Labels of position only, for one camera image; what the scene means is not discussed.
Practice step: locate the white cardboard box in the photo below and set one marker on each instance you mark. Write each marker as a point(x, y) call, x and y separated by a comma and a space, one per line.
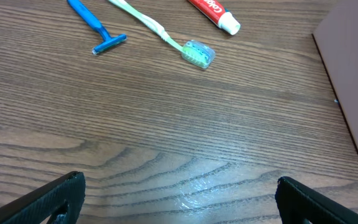
point(336, 38)

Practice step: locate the red green toothpaste tube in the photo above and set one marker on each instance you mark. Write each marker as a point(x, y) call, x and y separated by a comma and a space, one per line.
point(214, 11)

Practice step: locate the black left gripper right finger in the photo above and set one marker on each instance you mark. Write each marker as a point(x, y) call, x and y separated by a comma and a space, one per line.
point(299, 204)

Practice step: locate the green white toothbrush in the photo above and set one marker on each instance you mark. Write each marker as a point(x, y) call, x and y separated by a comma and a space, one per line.
point(193, 51)

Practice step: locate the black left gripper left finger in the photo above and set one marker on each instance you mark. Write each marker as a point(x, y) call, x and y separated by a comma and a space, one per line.
point(59, 201)

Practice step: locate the blue disposable razor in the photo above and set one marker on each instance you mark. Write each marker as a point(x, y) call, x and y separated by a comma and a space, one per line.
point(96, 25)

